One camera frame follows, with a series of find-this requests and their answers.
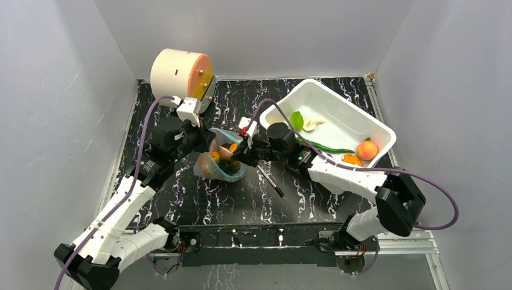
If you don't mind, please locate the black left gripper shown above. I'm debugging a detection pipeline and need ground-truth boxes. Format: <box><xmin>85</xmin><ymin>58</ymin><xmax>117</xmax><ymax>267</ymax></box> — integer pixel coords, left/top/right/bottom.
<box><xmin>170</xmin><ymin>116</ymin><xmax>216</xmax><ymax>164</ymax></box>

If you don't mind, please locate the toy orange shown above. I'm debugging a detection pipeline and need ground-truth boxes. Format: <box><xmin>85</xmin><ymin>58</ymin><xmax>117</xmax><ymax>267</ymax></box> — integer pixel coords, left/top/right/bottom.
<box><xmin>228</xmin><ymin>143</ymin><xmax>238</xmax><ymax>153</ymax></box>

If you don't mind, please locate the orange toy pineapple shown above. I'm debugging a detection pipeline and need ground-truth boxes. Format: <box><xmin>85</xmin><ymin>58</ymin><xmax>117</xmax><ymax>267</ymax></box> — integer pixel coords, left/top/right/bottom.
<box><xmin>210</xmin><ymin>150</ymin><xmax>241</xmax><ymax>176</ymax></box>

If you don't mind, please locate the toy mushroom slice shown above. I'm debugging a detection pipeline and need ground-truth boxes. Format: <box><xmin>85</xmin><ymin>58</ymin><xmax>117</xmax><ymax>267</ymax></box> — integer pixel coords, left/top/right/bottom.
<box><xmin>218</xmin><ymin>146</ymin><xmax>233</xmax><ymax>161</ymax></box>

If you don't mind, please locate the clear blue zip top bag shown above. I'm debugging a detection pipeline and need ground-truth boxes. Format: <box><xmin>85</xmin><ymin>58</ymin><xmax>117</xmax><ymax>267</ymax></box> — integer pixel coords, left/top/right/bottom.
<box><xmin>193</xmin><ymin>127</ymin><xmax>245</xmax><ymax>182</ymax></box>

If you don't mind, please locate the green toy leaf vegetable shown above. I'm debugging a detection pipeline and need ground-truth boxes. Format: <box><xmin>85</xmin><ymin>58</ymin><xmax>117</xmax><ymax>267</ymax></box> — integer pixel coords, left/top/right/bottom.
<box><xmin>290</xmin><ymin>111</ymin><xmax>304</xmax><ymax>131</ymax></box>

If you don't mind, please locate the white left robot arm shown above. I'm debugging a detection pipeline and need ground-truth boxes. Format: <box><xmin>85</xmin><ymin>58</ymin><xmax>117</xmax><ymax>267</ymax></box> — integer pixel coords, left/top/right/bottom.
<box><xmin>54</xmin><ymin>121</ymin><xmax>216</xmax><ymax>289</ymax></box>

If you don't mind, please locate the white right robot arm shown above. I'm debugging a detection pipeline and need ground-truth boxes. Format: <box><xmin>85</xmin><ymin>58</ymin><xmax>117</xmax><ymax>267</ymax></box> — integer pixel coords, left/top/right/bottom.
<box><xmin>232</xmin><ymin>118</ymin><xmax>426</xmax><ymax>251</ymax></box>

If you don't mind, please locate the black and silver pen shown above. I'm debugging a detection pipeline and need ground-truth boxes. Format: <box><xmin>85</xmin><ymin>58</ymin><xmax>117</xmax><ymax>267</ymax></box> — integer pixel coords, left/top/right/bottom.
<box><xmin>257</xmin><ymin>165</ymin><xmax>284</xmax><ymax>198</ymax></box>

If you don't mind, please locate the cream cylindrical container orange lid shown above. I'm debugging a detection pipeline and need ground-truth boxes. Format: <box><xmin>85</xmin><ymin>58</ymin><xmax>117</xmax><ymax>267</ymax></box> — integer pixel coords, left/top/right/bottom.
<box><xmin>150</xmin><ymin>48</ymin><xmax>216</xmax><ymax>114</ymax></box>

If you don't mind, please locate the green toy chili pepper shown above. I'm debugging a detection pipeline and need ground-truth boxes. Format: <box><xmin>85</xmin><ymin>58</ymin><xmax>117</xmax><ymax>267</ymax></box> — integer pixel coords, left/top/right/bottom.
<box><xmin>296</xmin><ymin>138</ymin><xmax>355</xmax><ymax>154</ymax></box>

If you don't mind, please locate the orange toy carrot piece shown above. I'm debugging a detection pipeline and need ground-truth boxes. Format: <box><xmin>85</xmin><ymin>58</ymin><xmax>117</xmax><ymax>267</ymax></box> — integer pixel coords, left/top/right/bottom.
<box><xmin>342</xmin><ymin>154</ymin><xmax>363</xmax><ymax>167</ymax></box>

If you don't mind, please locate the toy peach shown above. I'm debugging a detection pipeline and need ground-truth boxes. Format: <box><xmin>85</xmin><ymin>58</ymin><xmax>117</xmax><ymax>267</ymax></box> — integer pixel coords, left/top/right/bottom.
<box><xmin>356</xmin><ymin>137</ymin><xmax>379</xmax><ymax>161</ymax></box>

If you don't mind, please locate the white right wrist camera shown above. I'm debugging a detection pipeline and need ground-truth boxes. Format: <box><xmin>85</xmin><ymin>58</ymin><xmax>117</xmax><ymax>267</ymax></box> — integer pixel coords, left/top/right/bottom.
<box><xmin>238</xmin><ymin>117</ymin><xmax>258</xmax><ymax>149</ymax></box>

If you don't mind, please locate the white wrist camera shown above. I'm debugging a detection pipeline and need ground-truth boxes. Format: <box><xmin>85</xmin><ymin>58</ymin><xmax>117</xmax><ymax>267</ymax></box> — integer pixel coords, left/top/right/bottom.
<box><xmin>238</xmin><ymin>117</ymin><xmax>258</xmax><ymax>149</ymax></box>
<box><xmin>176</xmin><ymin>97</ymin><xmax>201</xmax><ymax>127</ymax></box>

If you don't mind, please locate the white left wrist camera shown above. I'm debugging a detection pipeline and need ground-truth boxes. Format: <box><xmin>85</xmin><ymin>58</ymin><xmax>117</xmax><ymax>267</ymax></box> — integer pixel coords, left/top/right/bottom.
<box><xmin>176</xmin><ymin>97</ymin><xmax>201</xmax><ymax>127</ymax></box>

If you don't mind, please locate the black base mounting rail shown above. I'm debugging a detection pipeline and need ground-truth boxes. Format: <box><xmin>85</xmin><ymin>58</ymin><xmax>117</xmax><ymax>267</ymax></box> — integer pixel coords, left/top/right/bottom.
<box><xmin>152</xmin><ymin>222</ymin><xmax>401</xmax><ymax>277</ymax></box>

